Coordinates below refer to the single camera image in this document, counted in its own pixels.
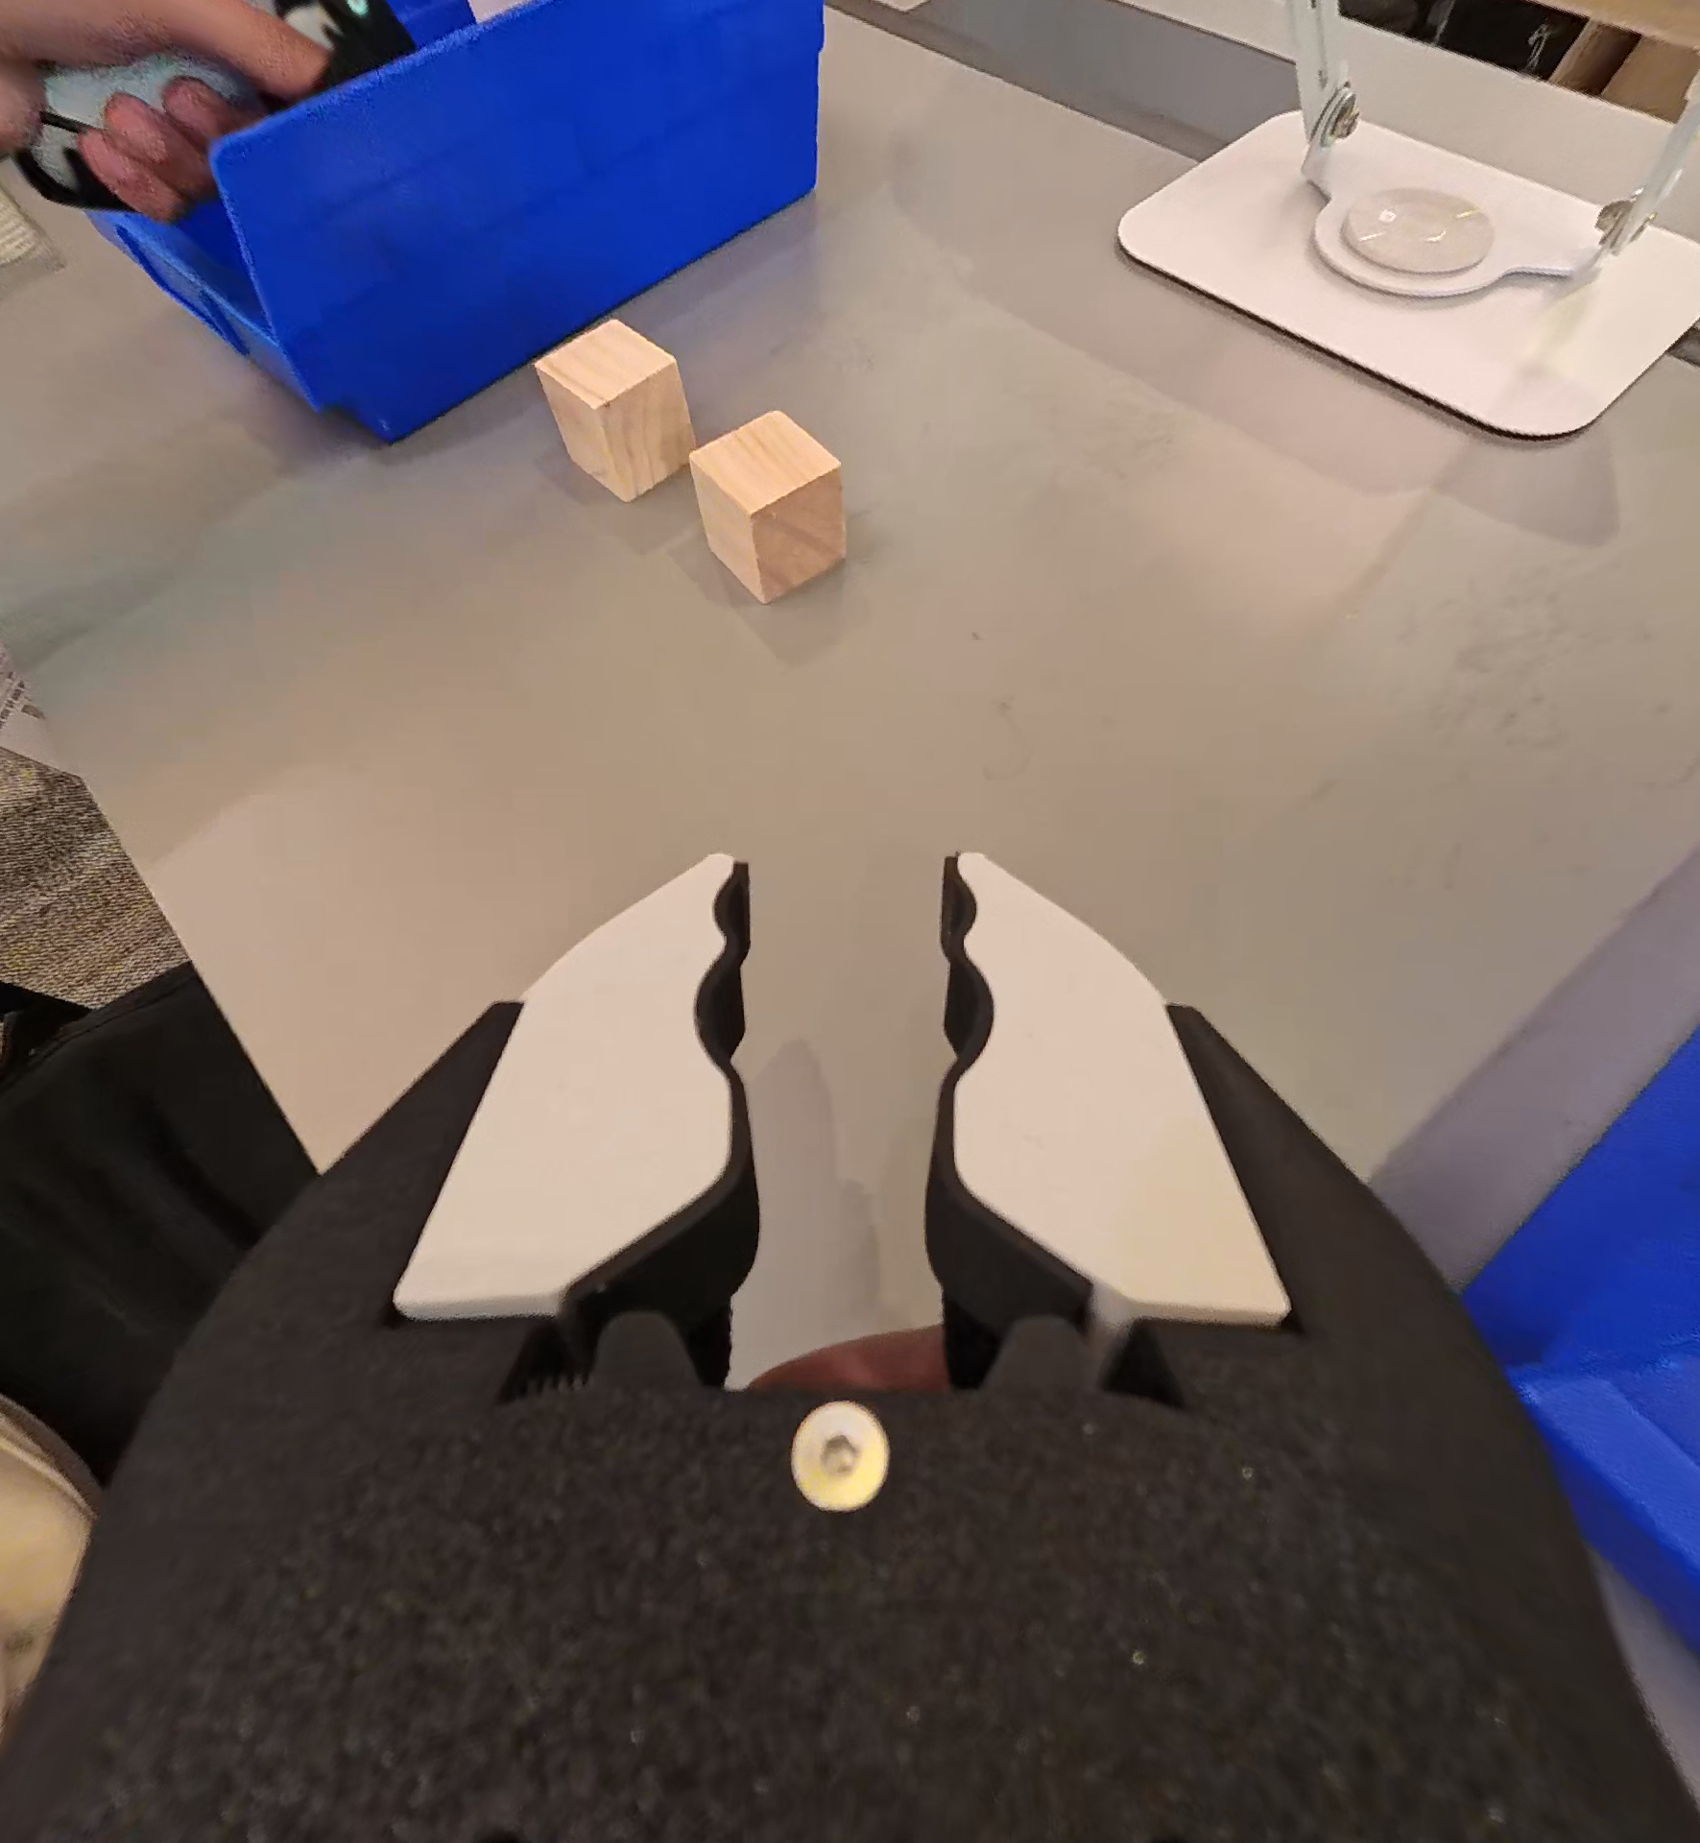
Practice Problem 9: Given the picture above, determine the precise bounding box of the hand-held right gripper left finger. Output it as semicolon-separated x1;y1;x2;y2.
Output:
393;854;765;1390

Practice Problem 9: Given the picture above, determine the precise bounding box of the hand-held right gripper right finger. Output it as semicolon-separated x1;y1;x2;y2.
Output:
924;847;1292;1390

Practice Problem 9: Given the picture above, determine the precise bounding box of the blue plastic bin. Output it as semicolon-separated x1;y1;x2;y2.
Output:
1460;947;1700;1719
82;0;826;452

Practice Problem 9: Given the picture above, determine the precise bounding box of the wooden cube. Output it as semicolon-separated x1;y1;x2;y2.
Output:
529;315;694;507
686;409;849;601

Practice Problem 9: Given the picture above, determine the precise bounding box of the person's left hand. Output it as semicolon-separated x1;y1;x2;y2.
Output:
0;0;337;222

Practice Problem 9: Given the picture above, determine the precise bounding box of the white stand base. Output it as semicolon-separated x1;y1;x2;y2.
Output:
1119;0;1700;436

